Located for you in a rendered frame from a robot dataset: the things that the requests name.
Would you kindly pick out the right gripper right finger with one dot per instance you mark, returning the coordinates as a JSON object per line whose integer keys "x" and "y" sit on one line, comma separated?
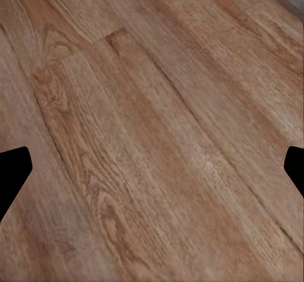
{"x": 294, "y": 167}

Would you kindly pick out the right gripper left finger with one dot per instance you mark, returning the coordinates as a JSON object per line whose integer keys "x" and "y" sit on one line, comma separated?
{"x": 15, "y": 167}

